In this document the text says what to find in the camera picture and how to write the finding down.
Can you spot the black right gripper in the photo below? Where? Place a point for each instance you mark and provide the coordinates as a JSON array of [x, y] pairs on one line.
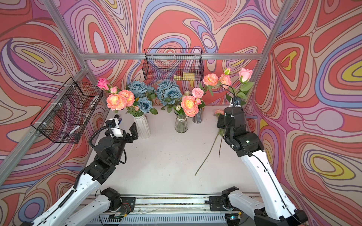
[[221, 119]]

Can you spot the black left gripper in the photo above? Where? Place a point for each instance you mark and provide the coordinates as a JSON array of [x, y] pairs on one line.
[[134, 133]]

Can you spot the white ribbed ceramic vase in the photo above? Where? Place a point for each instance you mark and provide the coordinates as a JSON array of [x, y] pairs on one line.
[[142, 127]]

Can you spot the pink peony flower branch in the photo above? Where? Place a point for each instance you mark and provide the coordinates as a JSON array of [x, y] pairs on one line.
[[209, 152]]

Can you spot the clear ribbed glass vase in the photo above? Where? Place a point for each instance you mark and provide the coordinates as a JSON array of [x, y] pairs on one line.
[[181, 123]]

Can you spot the light pink rose stem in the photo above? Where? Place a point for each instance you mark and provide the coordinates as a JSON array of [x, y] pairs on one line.
[[244, 82]]

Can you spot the pink peony bunch glass vase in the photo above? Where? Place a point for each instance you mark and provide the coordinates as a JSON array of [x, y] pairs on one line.
[[191, 103]]

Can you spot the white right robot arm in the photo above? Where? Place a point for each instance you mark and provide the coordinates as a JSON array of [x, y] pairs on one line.
[[275, 209]]

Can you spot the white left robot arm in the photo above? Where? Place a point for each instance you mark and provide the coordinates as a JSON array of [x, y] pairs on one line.
[[89, 179]]

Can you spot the blue rose bunch white vase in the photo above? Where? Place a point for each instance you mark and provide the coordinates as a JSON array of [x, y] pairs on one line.
[[144, 97]]

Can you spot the blue rose bunch glass vase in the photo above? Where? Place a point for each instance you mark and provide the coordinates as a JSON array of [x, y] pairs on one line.
[[169, 95]]

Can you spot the pink peony branch right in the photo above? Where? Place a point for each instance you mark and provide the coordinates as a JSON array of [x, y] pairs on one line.
[[211, 82]]

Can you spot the white marker in basket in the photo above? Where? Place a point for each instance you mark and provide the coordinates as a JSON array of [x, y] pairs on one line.
[[71, 132]]

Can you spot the magenta rose stem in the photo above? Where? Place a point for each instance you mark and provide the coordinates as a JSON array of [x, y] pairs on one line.
[[104, 85]]

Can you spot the yellow sponge in basket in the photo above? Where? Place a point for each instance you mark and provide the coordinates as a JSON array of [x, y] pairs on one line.
[[185, 77]]

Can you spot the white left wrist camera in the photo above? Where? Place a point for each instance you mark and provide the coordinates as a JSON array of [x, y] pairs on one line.
[[113, 127]]

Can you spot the black wire basket left wall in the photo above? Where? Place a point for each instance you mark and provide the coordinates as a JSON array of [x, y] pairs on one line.
[[73, 104]]

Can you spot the black wire basket wall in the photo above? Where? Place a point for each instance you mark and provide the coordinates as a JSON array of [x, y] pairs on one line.
[[73, 104], [164, 63]]

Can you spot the black wire basket back wall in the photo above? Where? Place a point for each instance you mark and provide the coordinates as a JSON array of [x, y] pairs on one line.
[[164, 63]]

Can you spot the metal base rail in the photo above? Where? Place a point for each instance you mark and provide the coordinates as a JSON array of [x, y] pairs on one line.
[[179, 210]]

